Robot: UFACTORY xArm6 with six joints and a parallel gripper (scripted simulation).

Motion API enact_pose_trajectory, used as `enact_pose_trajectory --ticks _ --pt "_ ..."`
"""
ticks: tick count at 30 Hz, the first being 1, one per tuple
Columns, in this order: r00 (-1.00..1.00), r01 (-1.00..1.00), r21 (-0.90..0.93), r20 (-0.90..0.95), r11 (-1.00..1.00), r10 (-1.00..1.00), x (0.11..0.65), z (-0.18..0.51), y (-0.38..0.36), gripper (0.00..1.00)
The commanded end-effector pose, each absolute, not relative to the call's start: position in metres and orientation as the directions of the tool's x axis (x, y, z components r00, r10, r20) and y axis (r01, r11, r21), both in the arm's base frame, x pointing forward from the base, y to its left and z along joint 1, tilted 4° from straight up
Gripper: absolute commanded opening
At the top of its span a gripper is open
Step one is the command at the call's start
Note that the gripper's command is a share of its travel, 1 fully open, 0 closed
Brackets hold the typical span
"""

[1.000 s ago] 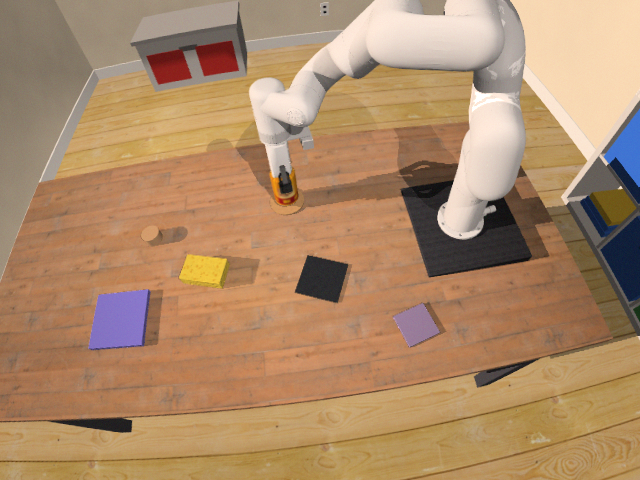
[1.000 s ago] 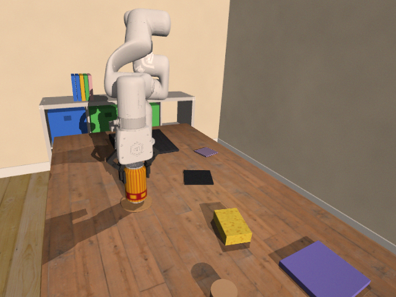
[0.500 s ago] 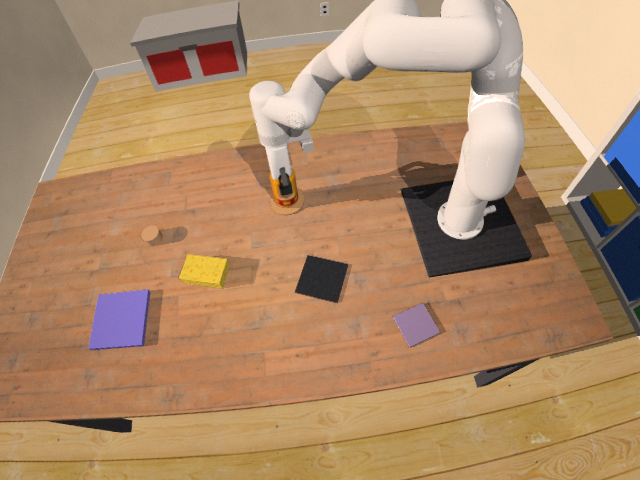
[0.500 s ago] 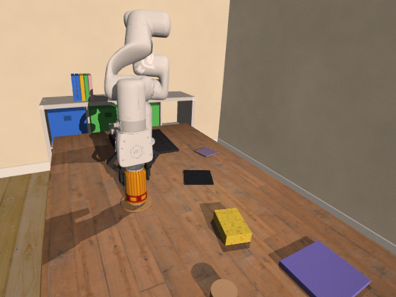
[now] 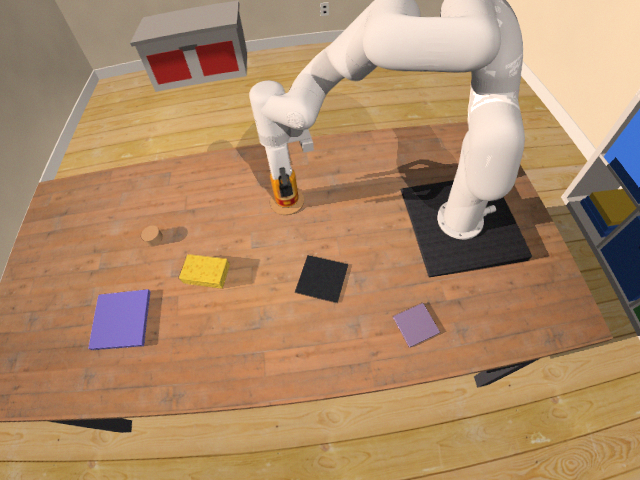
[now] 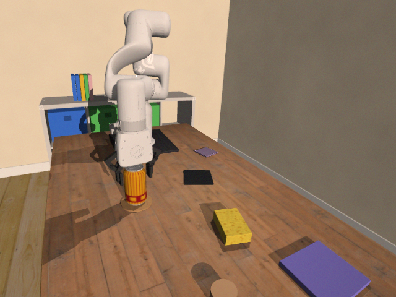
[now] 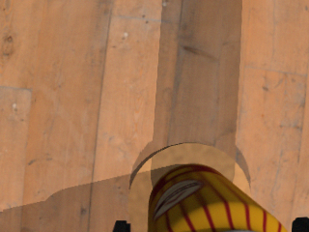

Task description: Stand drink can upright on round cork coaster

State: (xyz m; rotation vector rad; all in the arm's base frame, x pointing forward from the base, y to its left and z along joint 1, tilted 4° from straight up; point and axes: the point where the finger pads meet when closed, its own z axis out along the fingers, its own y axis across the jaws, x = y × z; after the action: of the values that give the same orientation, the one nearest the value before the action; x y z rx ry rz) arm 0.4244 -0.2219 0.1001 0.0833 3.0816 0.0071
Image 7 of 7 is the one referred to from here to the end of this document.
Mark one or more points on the tan round cork coaster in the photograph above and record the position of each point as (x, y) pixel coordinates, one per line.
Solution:
(166, 159)

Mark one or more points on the orange and yellow striped drink can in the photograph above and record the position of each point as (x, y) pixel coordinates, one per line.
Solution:
(197, 198)

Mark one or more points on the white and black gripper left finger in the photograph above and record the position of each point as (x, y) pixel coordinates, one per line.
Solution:
(121, 226)

